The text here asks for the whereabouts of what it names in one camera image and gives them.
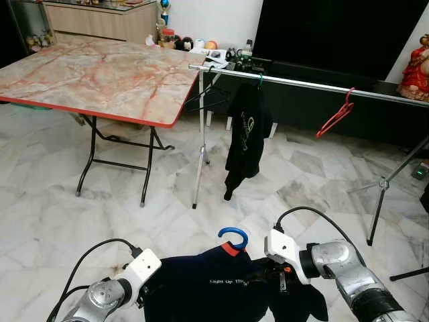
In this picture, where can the navy shirt red collar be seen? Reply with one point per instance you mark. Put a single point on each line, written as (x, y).
(201, 288)

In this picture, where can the blue hanger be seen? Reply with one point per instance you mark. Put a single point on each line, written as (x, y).
(231, 230)

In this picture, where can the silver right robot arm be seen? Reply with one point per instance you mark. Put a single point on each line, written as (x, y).
(335, 258)

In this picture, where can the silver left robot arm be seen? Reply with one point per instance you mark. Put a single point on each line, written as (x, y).
(100, 298)

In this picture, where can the red hanger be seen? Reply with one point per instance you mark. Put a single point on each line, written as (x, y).
(335, 119)

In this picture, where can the green hanger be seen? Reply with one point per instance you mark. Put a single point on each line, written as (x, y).
(260, 85)

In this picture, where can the black hanger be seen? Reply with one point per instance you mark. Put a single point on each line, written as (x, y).
(200, 89)

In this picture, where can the black printed shirt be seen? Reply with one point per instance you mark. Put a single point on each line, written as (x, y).
(244, 134)

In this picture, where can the power strip green light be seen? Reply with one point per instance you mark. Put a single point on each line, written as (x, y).
(419, 173)

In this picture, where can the marble-top folding table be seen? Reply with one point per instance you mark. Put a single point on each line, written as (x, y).
(100, 77)

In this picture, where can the white paper stack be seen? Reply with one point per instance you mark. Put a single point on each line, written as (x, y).
(208, 57)

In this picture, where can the red Buddha statue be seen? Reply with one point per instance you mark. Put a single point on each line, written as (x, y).
(415, 74)

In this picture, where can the black television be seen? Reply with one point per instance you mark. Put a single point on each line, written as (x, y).
(335, 33)

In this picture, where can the red lid jar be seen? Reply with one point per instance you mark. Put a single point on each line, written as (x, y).
(167, 39)

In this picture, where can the light wooden cabinet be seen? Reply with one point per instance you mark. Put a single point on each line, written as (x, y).
(100, 23)

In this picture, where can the glass display cabinet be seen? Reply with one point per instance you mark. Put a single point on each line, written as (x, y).
(37, 41)

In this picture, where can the blue and gold trophy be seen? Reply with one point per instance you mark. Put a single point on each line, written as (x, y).
(165, 10)

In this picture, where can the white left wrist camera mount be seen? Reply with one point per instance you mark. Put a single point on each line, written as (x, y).
(142, 268)

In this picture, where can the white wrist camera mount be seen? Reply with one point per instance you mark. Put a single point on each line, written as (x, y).
(285, 251)
(142, 268)

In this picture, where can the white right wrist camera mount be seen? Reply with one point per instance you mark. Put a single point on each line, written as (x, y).
(285, 251)

